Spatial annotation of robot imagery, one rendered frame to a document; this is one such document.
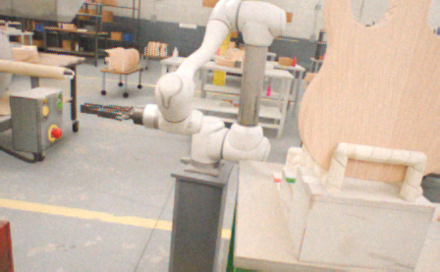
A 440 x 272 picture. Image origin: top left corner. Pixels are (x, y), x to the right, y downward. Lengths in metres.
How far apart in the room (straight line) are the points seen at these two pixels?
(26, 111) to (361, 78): 1.04
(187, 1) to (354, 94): 11.43
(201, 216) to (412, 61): 1.26
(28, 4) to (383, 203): 0.84
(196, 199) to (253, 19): 0.90
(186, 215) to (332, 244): 1.06
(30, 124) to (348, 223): 1.03
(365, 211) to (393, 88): 0.26
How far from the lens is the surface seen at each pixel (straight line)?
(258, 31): 1.41
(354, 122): 0.73
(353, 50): 0.70
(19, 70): 1.00
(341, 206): 0.75
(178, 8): 12.07
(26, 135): 1.30
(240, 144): 1.53
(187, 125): 1.15
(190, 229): 1.77
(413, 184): 0.80
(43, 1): 0.78
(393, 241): 0.84
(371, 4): 12.60
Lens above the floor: 1.41
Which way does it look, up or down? 16 degrees down
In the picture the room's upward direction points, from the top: 7 degrees clockwise
